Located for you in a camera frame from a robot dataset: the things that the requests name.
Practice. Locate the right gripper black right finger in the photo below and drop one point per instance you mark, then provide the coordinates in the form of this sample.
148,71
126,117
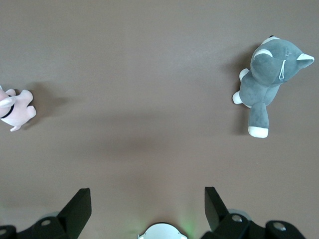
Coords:
224,226

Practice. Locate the grey and white husky plush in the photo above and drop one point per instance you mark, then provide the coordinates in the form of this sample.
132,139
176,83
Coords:
261,82

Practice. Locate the white and pink dog plush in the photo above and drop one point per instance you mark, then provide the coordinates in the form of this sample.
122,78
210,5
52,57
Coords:
17,112

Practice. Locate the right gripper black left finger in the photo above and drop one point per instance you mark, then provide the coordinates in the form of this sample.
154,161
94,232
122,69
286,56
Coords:
67,224

